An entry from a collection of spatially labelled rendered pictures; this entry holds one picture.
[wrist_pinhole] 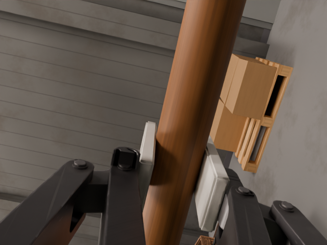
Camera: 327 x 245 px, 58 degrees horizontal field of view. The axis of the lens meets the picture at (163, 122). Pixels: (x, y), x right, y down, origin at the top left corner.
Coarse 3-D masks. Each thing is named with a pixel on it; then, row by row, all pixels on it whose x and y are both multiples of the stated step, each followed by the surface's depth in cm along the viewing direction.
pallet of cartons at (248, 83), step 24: (240, 72) 286; (264, 72) 273; (288, 72) 272; (240, 96) 279; (264, 96) 279; (216, 120) 343; (240, 120) 327; (264, 120) 286; (216, 144) 335; (240, 144) 329; (264, 144) 294
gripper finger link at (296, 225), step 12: (276, 204) 13; (288, 204) 13; (276, 216) 12; (288, 216) 12; (300, 216) 12; (288, 228) 11; (300, 228) 11; (312, 228) 12; (300, 240) 11; (312, 240) 11; (324, 240) 11
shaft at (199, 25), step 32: (192, 0) 15; (224, 0) 14; (192, 32) 15; (224, 32) 15; (192, 64) 15; (224, 64) 15; (192, 96) 15; (160, 128) 17; (192, 128) 16; (160, 160) 17; (192, 160) 16; (160, 192) 17; (192, 192) 18; (160, 224) 17
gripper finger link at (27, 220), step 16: (80, 160) 12; (64, 176) 11; (80, 176) 11; (32, 192) 10; (48, 192) 10; (64, 192) 10; (80, 192) 11; (16, 208) 9; (32, 208) 9; (48, 208) 9; (64, 208) 10; (0, 224) 8; (16, 224) 8; (32, 224) 8; (48, 224) 8; (64, 224) 10; (80, 224) 12; (0, 240) 8; (16, 240) 8; (32, 240) 8; (48, 240) 9; (64, 240) 11
